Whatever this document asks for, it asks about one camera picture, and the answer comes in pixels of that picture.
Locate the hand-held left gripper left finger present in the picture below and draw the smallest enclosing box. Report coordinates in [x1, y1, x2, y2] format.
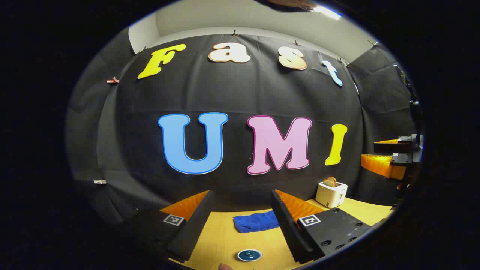
[126, 190, 215, 263]

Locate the blue towel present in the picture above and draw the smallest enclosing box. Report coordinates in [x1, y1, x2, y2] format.
[233, 210, 281, 233]

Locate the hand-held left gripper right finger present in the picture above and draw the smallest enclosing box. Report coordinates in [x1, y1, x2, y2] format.
[271, 189, 375, 265]

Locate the white toaster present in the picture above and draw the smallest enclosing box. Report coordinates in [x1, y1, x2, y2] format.
[315, 181, 348, 209]

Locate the ceiling light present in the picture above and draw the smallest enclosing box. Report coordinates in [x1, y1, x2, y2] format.
[311, 6, 342, 20]

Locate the black backdrop cloth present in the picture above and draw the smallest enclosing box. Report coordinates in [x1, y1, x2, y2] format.
[66, 28, 422, 225]

